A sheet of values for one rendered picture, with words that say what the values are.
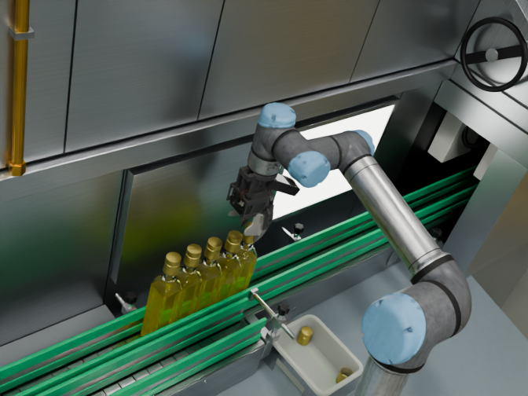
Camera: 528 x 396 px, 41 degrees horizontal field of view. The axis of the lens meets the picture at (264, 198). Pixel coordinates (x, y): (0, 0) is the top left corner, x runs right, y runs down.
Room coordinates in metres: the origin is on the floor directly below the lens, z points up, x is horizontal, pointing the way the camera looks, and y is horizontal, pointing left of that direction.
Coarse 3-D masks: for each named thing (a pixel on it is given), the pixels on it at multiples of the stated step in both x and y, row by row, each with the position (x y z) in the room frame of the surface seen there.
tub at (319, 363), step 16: (304, 320) 1.35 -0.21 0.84; (320, 320) 1.37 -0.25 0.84; (288, 336) 1.31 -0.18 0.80; (320, 336) 1.34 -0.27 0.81; (288, 352) 1.28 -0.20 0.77; (304, 352) 1.30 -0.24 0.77; (320, 352) 1.32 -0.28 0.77; (336, 352) 1.30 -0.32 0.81; (304, 368) 1.24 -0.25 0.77; (320, 368) 1.26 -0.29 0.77; (336, 368) 1.28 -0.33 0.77; (352, 368) 1.26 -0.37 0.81; (320, 384) 1.21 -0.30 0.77; (336, 384) 1.17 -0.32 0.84
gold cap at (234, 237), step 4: (232, 232) 1.24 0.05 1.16; (236, 232) 1.25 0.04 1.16; (228, 236) 1.23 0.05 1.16; (232, 236) 1.22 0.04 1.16; (236, 236) 1.23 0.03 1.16; (240, 236) 1.23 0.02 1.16; (228, 240) 1.22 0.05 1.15; (232, 240) 1.22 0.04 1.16; (236, 240) 1.22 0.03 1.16; (240, 240) 1.23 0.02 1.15; (228, 244) 1.22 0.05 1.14; (232, 244) 1.22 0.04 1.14; (236, 244) 1.22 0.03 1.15; (228, 248) 1.22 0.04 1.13; (232, 248) 1.22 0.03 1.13; (236, 248) 1.22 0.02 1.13; (232, 252) 1.22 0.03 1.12
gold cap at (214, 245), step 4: (208, 240) 1.19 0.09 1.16; (212, 240) 1.19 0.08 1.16; (216, 240) 1.20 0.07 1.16; (220, 240) 1.20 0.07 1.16; (208, 244) 1.18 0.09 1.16; (212, 244) 1.18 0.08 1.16; (216, 244) 1.18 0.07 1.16; (220, 244) 1.19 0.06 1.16; (208, 248) 1.18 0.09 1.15; (212, 248) 1.17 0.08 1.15; (216, 248) 1.18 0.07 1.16; (220, 248) 1.19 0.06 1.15; (204, 252) 1.19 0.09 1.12; (208, 252) 1.18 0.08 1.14; (212, 252) 1.17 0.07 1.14; (216, 252) 1.18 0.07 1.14; (208, 256) 1.17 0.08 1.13; (212, 256) 1.17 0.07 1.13; (216, 256) 1.18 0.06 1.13
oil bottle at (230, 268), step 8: (224, 264) 1.21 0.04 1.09; (232, 264) 1.22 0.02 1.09; (240, 264) 1.24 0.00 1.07; (224, 272) 1.20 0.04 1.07; (232, 272) 1.21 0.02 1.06; (224, 280) 1.20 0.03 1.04; (232, 280) 1.22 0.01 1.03; (224, 288) 1.21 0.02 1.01; (232, 288) 1.23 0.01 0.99; (216, 296) 1.20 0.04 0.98; (224, 296) 1.21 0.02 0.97
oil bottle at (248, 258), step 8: (240, 248) 1.27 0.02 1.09; (240, 256) 1.26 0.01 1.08; (248, 256) 1.26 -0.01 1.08; (256, 256) 1.28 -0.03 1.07; (248, 264) 1.26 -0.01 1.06; (240, 272) 1.25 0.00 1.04; (248, 272) 1.27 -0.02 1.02; (240, 280) 1.26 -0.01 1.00; (248, 280) 1.28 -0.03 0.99; (240, 288) 1.26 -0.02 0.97
